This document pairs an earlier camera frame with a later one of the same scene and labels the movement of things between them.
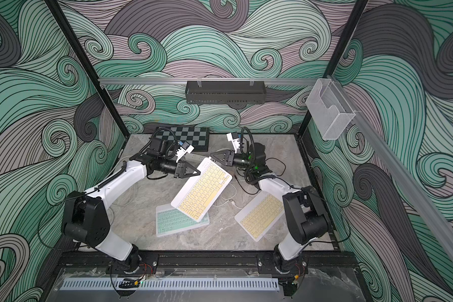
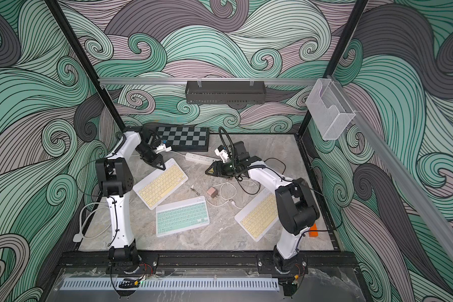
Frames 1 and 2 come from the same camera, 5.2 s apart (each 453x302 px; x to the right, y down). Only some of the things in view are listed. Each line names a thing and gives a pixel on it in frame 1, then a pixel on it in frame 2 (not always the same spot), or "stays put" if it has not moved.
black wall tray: (227, 92) stays put
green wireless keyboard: (170, 220) stays put
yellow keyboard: (202, 193) to (155, 189)
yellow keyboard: (258, 216) stays put
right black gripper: (233, 158) to (222, 168)
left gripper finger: (184, 169) to (158, 163)
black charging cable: (277, 175) stays put
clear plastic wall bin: (329, 109) stays put
